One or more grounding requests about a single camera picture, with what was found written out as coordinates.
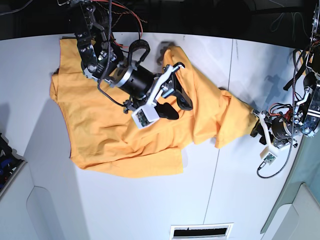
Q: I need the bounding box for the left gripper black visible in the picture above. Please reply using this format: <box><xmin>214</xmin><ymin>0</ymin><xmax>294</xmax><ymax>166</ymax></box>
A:
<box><xmin>250</xmin><ymin>117</ymin><xmax>274</xmax><ymax>145</ymax></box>

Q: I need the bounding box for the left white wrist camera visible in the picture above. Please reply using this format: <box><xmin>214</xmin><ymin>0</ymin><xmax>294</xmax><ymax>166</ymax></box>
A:
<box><xmin>249</xmin><ymin>108</ymin><xmax>298</xmax><ymax>167</ymax></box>

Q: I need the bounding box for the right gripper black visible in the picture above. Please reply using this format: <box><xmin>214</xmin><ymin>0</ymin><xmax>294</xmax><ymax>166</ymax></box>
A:
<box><xmin>152</xmin><ymin>73</ymin><xmax>193</xmax><ymax>120</ymax></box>

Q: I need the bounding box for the white slotted vent panel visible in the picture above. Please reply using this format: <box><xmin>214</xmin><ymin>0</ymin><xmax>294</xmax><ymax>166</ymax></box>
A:
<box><xmin>169</xmin><ymin>223</ymin><xmax>234</xmax><ymax>240</ymax></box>

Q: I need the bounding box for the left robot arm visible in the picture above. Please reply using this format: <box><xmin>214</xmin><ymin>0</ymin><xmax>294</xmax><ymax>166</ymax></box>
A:
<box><xmin>250</xmin><ymin>2</ymin><xmax>320</xmax><ymax>149</ymax></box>

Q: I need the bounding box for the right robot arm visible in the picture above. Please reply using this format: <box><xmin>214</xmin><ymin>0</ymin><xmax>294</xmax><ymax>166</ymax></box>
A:
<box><xmin>57</xmin><ymin>0</ymin><xmax>193</xmax><ymax>126</ymax></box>

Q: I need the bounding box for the orange yellow t-shirt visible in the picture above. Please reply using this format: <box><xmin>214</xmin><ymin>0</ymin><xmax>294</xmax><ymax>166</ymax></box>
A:
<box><xmin>50</xmin><ymin>39</ymin><xmax>258</xmax><ymax>178</ymax></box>

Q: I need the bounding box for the box of dark items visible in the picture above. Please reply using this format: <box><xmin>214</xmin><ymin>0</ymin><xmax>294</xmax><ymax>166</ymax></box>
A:
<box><xmin>0</xmin><ymin>133</ymin><xmax>25</xmax><ymax>192</ymax></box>

